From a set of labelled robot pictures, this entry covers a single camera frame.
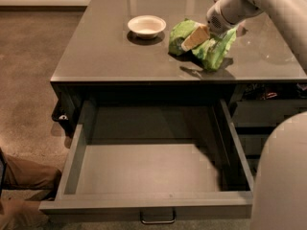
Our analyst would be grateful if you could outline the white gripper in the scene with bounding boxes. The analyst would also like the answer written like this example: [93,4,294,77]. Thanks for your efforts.
[181,2,236,52]

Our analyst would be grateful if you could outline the green rice chip bag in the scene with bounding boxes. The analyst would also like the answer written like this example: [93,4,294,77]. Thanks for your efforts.
[169,19,236,71]

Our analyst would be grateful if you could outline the open grey top drawer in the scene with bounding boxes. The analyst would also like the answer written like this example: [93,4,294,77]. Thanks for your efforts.
[40,101,253,222]

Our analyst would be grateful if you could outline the white paper bowl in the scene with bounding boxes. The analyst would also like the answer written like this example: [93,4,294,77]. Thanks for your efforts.
[128,15,166,39]

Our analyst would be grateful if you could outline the grey counter cabinet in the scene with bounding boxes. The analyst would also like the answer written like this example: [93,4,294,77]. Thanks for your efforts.
[51,0,307,133]

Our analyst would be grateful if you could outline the dark lower side drawers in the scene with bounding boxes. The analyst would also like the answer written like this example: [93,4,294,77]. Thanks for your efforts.
[232,91,307,177]

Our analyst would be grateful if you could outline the person leg in khaki trousers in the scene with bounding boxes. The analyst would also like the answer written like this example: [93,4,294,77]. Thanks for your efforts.
[0,152,61,230]

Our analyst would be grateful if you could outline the metal drawer handle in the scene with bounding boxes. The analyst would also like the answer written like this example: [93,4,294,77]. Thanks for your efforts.
[139,210,177,225]

